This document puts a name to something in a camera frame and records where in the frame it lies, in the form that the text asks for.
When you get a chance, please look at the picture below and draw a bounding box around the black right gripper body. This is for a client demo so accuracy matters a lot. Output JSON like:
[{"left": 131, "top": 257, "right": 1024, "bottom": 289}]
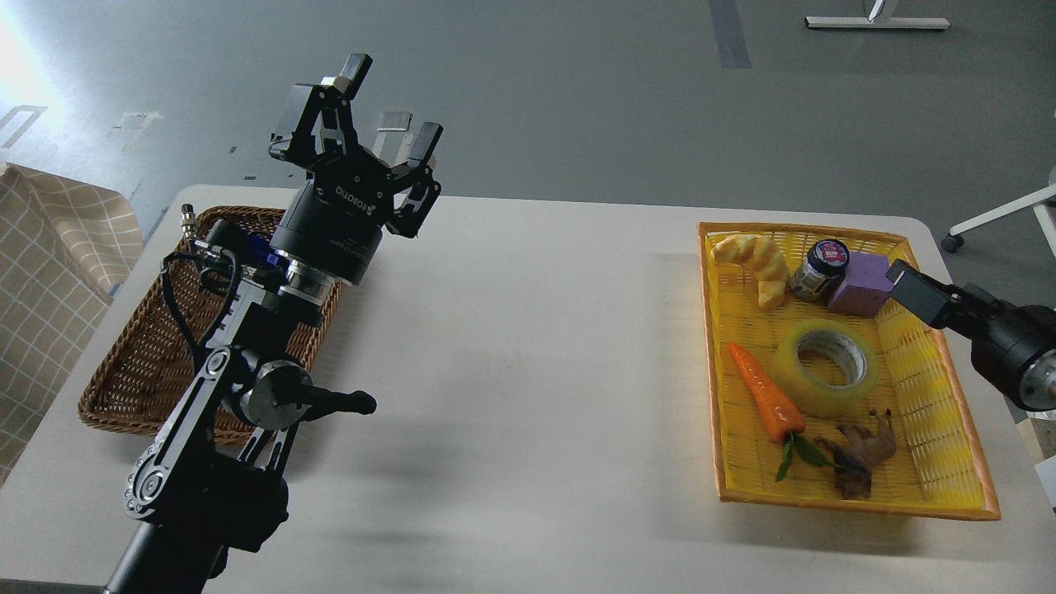
[{"left": 951, "top": 285, "right": 1055, "bottom": 409}]

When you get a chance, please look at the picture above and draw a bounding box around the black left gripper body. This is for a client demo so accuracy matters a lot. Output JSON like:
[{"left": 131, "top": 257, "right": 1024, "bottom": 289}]
[{"left": 271, "top": 157, "right": 393, "bottom": 285}]

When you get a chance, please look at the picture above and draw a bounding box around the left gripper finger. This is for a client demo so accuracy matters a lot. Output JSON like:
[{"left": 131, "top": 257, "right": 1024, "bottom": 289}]
[
  {"left": 268, "top": 54, "right": 374, "bottom": 183},
  {"left": 385, "top": 120, "right": 444, "bottom": 239}
]

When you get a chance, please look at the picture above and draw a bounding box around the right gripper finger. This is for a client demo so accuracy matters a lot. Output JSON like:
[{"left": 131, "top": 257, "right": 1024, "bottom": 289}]
[{"left": 886, "top": 259, "right": 962, "bottom": 328}]

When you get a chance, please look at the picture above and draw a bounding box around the yellow tape roll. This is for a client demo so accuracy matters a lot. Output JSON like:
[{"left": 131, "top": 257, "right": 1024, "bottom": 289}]
[{"left": 770, "top": 318, "right": 881, "bottom": 417}]

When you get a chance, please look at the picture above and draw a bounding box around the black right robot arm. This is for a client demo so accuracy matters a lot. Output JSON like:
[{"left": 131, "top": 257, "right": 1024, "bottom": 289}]
[{"left": 886, "top": 259, "right": 1055, "bottom": 413}]

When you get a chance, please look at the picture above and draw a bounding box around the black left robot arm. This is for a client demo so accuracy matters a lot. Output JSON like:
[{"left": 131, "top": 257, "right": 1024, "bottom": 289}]
[{"left": 103, "top": 54, "right": 444, "bottom": 593}]

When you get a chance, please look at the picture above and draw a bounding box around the purple foam cube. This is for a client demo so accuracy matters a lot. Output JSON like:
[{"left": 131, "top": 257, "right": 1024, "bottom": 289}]
[{"left": 827, "top": 250, "right": 893, "bottom": 318}]

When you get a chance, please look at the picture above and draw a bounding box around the small dark jar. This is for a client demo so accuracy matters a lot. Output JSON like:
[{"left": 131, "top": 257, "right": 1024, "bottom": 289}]
[{"left": 788, "top": 239, "right": 850, "bottom": 302}]

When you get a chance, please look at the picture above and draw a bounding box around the white chair base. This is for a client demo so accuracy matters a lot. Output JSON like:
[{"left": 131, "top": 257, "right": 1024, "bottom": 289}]
[{"left": 939, "top": 167, "right": 1055, "bottom": 276}]

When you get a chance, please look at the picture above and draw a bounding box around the yellow plastic basket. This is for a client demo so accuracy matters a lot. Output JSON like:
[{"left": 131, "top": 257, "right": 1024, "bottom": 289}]
[{"left": 698, "top": 222, "right": 1001, "bottom": 521}]

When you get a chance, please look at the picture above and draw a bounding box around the toy croissant bread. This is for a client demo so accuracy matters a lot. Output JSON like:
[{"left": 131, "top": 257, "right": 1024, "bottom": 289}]
[{"left": 710, "top": 234, "right": 790, "bottom": 312}]

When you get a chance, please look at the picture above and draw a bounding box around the brown toy animal figure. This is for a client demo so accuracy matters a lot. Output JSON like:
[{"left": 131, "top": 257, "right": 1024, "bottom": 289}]
[{"left": 813, "top": 409, "right": 897, "bottom": 499}]

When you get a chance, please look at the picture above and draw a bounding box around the orange toy carrot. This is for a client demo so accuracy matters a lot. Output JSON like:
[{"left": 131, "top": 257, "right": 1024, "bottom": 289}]
[{"left": 725, "top": 342, "right": 806, "bottom": 444}]

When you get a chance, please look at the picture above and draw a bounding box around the brown wicker basket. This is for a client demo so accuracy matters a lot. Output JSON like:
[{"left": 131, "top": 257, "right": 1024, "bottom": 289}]
[{"left": 77, "top": 205, "right": 346, "bottom": 446}]

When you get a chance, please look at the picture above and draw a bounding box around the beige checkered cloth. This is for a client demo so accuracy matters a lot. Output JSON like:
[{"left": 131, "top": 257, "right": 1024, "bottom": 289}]
[{"left": 1, "top": 163, "right": 144, "bottom": 480}]

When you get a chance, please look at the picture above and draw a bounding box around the white desk leg base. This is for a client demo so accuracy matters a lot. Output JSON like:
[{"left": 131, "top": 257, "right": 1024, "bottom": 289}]
[{"left": 804, "top": 1, "right": 951, "bottom": 31}]

